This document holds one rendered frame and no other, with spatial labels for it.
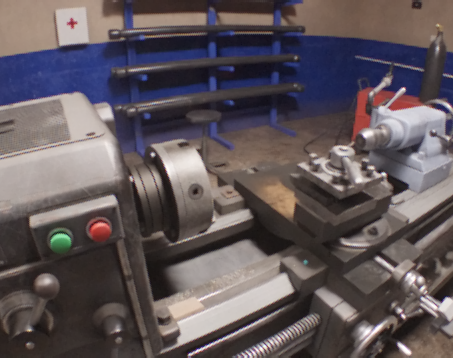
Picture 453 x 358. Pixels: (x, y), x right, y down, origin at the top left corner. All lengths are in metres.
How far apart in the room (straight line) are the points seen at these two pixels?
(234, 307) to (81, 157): 0.55
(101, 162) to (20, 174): 0.12
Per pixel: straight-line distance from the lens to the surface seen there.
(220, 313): 0.84
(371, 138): 1.25
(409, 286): 0.96
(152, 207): 0.72
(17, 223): 0.48
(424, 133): 1.54
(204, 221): 0.75
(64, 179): 0.47
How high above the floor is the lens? 1.49
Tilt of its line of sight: 27 degrees down
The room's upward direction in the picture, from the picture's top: straight up
